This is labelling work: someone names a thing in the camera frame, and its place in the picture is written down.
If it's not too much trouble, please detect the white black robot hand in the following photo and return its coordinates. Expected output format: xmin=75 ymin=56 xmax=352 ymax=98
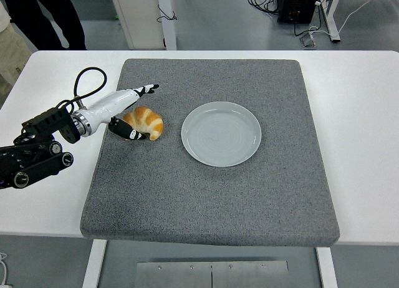
xmin=81 ymin=83 xmax=160 ymax=142

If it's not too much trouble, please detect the golden croissant bread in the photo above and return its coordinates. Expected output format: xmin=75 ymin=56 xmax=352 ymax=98
xmin=122 ymin=106 xmax=165 ymax=142

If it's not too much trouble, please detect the round grey plate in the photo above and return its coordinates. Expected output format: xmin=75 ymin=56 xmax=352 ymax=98
xmin=181 ymin=101 xmax=262 ymax=168

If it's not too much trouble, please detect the grey metal plate with screws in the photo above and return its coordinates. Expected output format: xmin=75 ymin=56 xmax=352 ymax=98
xmin=136 ymin=260 xmax=289 ymax=288

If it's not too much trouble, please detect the white cabinet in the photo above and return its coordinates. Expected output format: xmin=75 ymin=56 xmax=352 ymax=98
xmin=108 ymin=0 xmax=166 ymax=50

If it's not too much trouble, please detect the person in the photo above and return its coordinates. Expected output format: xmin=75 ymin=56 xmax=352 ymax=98
xmin=0 ymin=1 xmax=33 ymax=86
xmin=0 ymin=0 xmax=87 ymax=51

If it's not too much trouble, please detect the grey felt mat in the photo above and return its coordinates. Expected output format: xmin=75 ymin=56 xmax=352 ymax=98
xmin=80 ymin=58 xmax=340 ymax=248

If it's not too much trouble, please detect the white table leg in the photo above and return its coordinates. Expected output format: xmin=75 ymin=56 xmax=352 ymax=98
xmin=315 ymin=246 xmax=339 ymax=288
xmin=81 ymin=239 xmax=107 ymax=288

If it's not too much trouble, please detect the black computer case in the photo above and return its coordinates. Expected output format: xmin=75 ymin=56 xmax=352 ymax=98
xmin=276 ymin=0 xmax=322 ymax=24

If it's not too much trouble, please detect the white desk leg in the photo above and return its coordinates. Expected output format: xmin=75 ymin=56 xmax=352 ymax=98
xmin=318 ymin=0 xmax=341 ymax=43

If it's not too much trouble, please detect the white furniture post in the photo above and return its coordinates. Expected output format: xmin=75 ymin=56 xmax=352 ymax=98
xmin=156 ymin=0 xmax=178 ymax=51

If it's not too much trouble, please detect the thin black cable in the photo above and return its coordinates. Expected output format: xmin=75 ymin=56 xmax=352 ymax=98
xmin=155 ymin=4 xmax=178 ymax=24

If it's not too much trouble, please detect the thin white cord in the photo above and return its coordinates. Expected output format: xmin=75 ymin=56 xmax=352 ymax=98
xmin=0 ymin=252 xmax=10 ymax=286

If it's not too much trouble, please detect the long white cable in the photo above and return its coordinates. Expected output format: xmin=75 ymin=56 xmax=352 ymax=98
xmin=308 ymin=0 xmax=381 ymax=39

